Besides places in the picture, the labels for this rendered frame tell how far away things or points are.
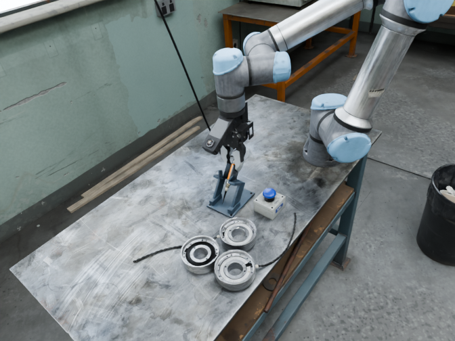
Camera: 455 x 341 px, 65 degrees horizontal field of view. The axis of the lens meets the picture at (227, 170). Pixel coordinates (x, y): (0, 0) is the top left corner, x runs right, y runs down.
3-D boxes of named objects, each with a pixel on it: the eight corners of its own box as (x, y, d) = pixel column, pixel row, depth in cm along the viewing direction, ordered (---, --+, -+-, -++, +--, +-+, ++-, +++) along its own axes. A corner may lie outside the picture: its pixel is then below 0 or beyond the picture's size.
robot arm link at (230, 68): (248, 55, 85) (212, 60, 84) (250, 97, 92) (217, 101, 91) (242, 44, 91) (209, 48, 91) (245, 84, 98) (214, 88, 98)
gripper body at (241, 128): (254, 138, 106) (253, 102, 99) (238, 153, 101) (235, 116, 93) (233, 131, 110) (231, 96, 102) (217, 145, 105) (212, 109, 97)
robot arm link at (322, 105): (337, 120, 128) (342, 85, 119) (351, 141, 118) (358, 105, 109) (304, 124, 127) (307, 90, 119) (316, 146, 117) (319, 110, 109)
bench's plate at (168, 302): (149, 424, 71) (147, 421, 70) (12, 273, 102) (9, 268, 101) (381, 135, 139) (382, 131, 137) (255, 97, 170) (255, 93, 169)
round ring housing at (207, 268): (177, 271, 96) (174, 262, 93) (191, 241, 103) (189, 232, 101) (213, 280, 93) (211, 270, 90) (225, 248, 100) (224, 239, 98)
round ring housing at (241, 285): (220, 298, 89) (218, 288, 86) (212, 263, 97) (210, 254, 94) (261, 287, 90) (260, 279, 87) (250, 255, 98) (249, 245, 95)
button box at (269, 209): (273, 220, 107) (273, 209, 104) (253, 210, 111) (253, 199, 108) (287, 204, 111) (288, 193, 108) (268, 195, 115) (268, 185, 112)
